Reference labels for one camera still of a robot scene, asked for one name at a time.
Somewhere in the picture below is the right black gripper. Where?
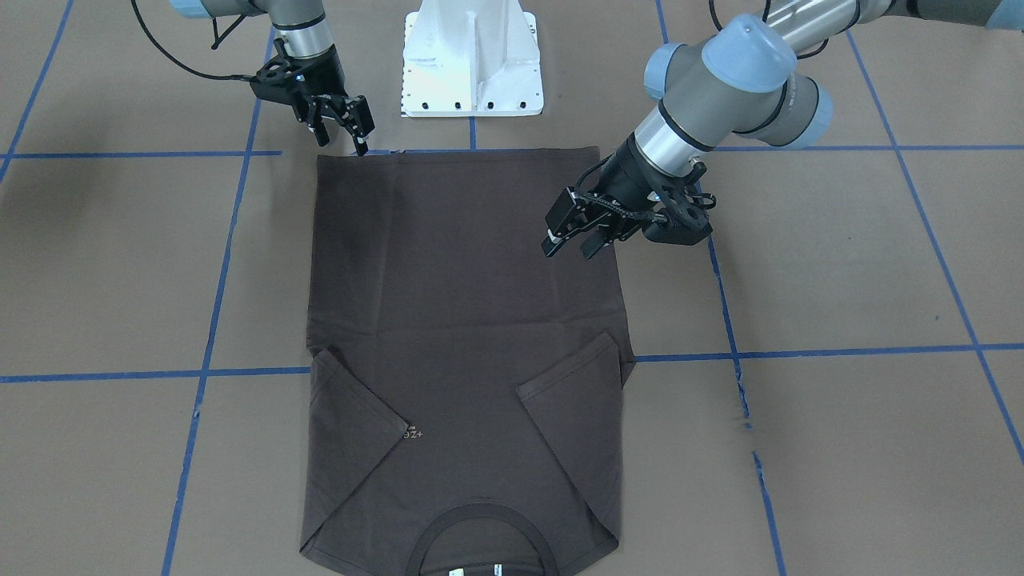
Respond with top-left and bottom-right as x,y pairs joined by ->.
284,48 -> 374,157

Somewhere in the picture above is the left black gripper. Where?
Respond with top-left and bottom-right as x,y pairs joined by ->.
541,134 -> 669,260

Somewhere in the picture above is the dark brown t-shirt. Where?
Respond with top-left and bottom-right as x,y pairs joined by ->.
299,147 -> 635,575

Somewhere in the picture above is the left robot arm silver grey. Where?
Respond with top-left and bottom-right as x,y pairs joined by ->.
542,1 -> 1022,258

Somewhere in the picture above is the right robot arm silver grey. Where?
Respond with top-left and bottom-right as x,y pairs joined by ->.
170,1 -> 374,156

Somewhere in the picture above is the blue tape line rear crosswise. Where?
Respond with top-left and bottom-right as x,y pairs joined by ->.
2,143 -> 1023,161

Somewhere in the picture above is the blue tape line crosswise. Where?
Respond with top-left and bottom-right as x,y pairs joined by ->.
1,342 -> 1023,384
2,143 -> 1023,161

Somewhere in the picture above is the blue tape line front crosswise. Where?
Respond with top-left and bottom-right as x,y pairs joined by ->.
1,342 -> 1023,384

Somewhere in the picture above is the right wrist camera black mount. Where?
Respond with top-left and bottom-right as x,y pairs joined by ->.
249,37 -> 300,106

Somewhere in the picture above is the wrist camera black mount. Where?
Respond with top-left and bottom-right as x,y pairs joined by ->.
249,37 -> 300,106
643,160 -> 717,246

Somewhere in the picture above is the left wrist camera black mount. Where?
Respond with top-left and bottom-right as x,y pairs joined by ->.
643,160 -> 717,246

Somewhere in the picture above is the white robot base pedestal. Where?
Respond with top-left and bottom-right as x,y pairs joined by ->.
400,1 -> 545,118

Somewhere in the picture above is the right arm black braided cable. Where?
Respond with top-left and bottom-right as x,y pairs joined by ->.
130,0 -> 269,83

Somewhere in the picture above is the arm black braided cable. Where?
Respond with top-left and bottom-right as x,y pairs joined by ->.
708,0 -> 833,61
130,0 -> 269,83

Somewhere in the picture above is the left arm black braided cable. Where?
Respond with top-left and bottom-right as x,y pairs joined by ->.
708,0 -> 833,61

